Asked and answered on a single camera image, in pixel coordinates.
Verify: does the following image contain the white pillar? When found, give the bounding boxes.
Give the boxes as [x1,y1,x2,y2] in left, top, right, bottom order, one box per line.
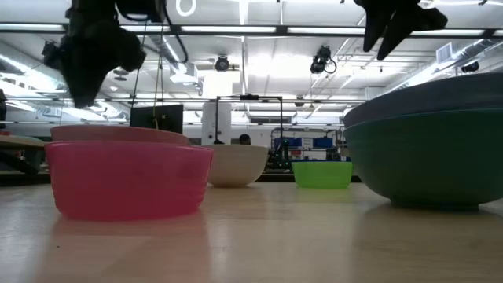
[201,101,233,146]

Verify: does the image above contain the pink translucent plastic bowl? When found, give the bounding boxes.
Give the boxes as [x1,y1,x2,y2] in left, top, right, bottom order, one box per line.
[44,141,215,221]

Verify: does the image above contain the salmon pink bowl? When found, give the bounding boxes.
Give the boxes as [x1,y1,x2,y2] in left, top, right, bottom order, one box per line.
[50,124,189,145]

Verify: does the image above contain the black metal frame stand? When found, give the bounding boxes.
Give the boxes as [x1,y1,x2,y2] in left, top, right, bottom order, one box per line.
[214,94,285,145]

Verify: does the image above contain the ceiling air vent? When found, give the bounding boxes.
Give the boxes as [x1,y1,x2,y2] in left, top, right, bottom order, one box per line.
[435,42,454,64]

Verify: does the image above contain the black ceiling camera with cable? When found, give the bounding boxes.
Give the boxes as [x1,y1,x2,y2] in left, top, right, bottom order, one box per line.
[310,45,338,75]

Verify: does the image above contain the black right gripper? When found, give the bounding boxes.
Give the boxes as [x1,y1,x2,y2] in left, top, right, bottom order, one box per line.
[353,0,449,61]

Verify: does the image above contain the white ring light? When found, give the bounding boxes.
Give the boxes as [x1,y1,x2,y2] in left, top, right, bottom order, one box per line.
[174,0,197,18]

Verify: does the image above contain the blue storage bins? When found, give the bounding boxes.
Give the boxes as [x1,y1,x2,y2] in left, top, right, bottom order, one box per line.
[274,137,335,150]

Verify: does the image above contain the background wooden table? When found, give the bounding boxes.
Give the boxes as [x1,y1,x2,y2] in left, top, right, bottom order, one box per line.
[0,134,47,176]

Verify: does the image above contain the large dark green bowl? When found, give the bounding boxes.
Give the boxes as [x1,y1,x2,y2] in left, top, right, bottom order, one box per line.
[343,108,503,209]

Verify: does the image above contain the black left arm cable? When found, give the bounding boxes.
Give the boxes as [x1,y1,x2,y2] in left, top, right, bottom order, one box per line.
[161,0,189,64]

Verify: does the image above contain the black computer monitor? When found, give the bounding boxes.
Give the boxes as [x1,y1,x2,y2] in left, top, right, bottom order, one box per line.
[130,104,185,135]

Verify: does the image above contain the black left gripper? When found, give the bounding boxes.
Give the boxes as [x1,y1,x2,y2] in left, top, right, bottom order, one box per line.
[42,0,147,109]

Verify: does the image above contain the large grey-blue bowl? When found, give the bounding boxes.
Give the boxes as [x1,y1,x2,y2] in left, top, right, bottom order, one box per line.
[343,72,503,129]

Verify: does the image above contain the lime green plastic bowl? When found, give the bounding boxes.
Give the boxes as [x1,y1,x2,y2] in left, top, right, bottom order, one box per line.
[291,160,354,189]

